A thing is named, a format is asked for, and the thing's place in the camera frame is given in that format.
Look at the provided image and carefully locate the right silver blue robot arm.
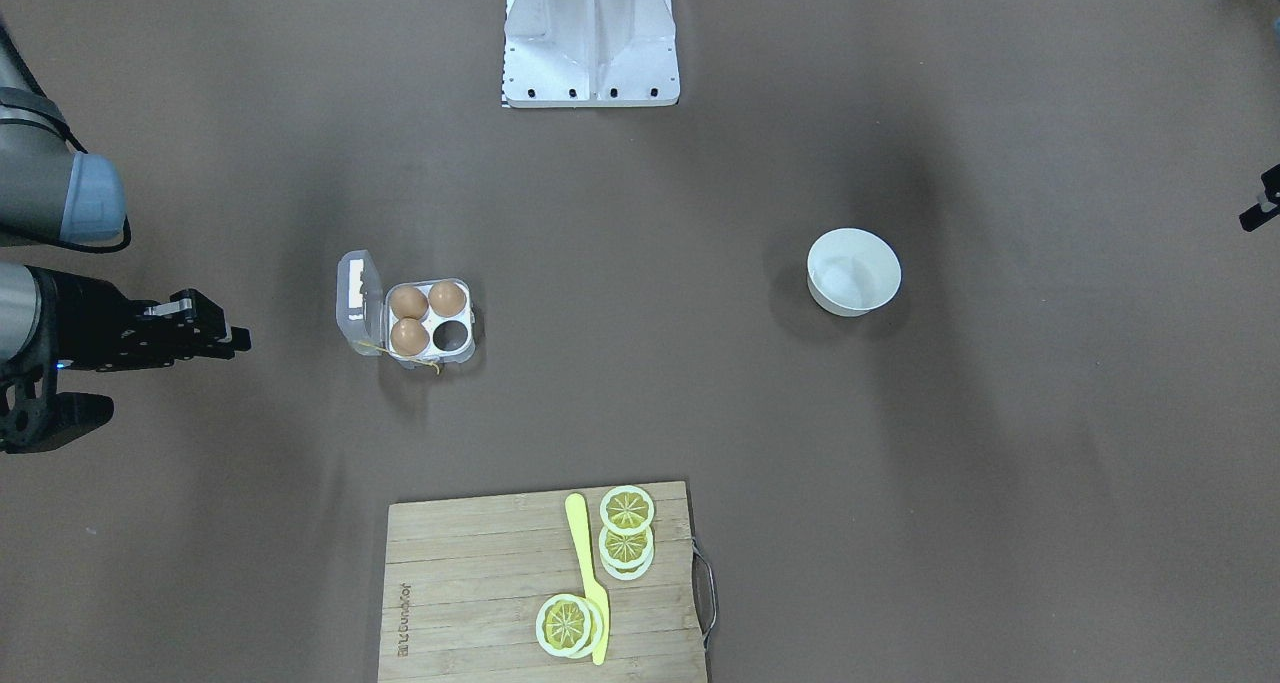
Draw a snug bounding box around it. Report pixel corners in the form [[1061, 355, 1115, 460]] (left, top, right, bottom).
[[1, 32, 251, 372]]

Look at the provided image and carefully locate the white ceramic bowl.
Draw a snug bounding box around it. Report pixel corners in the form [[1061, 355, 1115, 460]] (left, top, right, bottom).
[[806, 228, 902, 318]]

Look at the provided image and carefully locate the lemon slice toy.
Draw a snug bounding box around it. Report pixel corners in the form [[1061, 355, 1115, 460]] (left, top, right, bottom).
[[598, 528, 655, 581], [599, 483, 657, 535], [534, 593, 605, 659]]

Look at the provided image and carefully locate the brown egg in box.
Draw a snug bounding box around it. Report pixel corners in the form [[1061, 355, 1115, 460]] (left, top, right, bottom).
[[389, 317, 431, 358], [388, 285, 430, 320]]

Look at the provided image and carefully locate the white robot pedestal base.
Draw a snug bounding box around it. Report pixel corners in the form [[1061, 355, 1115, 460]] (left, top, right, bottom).
[[500, 0, 681, 109]]

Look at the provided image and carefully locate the brown egg from bowl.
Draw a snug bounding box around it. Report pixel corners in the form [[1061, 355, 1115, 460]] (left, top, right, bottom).
[[428, 279, 468, 318]]

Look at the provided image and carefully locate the yellow plastic knife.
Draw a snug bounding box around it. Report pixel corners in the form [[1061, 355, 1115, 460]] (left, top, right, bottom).
[[564, 492, 611, 666]]

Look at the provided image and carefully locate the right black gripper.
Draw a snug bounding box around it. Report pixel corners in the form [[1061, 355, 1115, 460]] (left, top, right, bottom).
[[36, 269, 252, 372]]

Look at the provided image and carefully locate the bamboo cutting board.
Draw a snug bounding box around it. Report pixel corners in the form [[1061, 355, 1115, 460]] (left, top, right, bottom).
[[378, 481, 710, 682]]

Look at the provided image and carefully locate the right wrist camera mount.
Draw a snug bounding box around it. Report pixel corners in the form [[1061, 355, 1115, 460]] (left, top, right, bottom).
[[1, 365, 115, 454]]

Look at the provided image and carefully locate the clear plastic egg box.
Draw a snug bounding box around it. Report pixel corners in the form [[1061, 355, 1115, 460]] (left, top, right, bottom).
[[334, 249, 477, 370]]

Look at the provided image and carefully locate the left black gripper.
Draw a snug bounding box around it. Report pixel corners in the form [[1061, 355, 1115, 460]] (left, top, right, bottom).
[[1239, 164, 1280, 232]]

